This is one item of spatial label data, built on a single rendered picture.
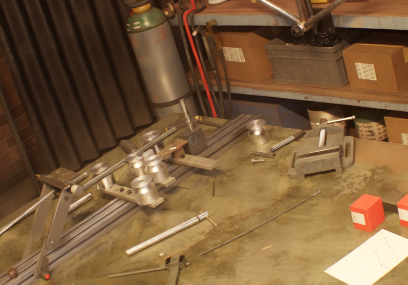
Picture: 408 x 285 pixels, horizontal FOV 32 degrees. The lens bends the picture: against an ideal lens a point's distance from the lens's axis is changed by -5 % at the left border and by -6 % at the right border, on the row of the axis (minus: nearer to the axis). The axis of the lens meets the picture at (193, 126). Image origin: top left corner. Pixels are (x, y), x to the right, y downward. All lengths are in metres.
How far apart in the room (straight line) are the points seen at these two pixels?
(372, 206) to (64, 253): 0.67
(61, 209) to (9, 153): 2.98
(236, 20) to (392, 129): 0.84
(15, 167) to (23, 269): 3.01
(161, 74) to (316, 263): 2.34
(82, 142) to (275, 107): 1.31
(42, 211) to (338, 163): 0.64
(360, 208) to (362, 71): 1.72
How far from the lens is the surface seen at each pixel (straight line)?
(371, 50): 2.99
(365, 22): 2.80
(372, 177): 1.52
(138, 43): 3.51
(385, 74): 2.94
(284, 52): 3.25
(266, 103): 3.52
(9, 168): 4.52
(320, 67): 3.14
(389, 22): 2.73
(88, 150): 4.30
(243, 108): 3.63
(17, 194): 4.43
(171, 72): 3.54
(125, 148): 1.98
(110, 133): 4.36
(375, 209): 1.34
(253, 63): 3.38
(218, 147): 1.79
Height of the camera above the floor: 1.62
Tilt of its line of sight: 21 degrees down
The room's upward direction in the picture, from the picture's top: 18 degrees counter-clockwise
